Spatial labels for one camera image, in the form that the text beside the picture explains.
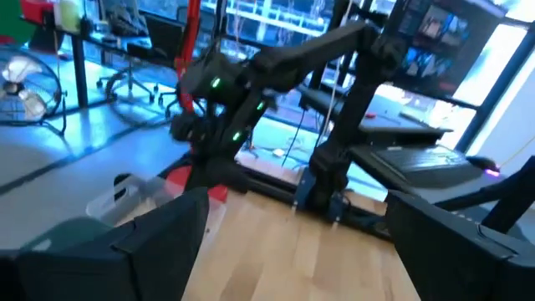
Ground green box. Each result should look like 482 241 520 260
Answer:
0 0 38 45

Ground pale plastic bottle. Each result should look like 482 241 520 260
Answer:
53 0 84 33

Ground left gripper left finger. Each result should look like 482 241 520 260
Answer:
0 186 210 301

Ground black mouse with purple light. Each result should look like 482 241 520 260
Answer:
465 154 502 179

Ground black desk frame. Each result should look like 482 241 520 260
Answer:
18 12 185 110

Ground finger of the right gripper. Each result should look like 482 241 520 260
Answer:
217 157 251 194
186 158 218 193

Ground black floor fan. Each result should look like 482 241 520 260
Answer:
0 44 69 137

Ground clear plastic bin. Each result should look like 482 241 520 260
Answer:
85 173 229 235

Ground red box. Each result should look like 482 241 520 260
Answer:
19 0 56 25

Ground black office chair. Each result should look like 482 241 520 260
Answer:
96 12 187 120

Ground black aluminium table frame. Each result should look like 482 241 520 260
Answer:
160 154 535 243

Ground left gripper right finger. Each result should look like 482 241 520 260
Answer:
384 190 535 301

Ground black display monitor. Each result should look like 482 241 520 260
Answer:
384 0 505 99

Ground black closed laptop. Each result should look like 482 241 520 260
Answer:
298 85 455 145

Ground black open laptop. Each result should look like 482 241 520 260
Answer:
349 143 486 189

